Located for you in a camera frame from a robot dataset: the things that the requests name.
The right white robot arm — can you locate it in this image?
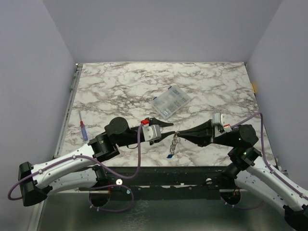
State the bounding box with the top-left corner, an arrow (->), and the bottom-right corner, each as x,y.
178,120 -> 308,231

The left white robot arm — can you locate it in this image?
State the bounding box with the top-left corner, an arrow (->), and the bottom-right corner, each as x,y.
17,117 -> 172,206

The clear plastic screw box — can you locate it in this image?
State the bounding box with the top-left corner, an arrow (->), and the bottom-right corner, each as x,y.
151,85 -> 191,119

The red blue screwdriver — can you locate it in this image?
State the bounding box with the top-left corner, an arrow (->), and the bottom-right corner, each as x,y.
78,111 -> 88,141

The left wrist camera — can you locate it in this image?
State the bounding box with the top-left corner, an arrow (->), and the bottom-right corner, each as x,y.
142,125 -> 161,141

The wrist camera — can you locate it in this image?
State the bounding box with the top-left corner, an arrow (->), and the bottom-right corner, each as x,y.
142,125 -> 161,141
211,112 -> 225,127

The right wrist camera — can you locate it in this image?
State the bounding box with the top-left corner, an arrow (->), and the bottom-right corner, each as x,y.
211,112 -> 225,127

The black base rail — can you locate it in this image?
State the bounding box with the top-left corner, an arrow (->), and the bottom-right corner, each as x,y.
79,166 -> 260,200

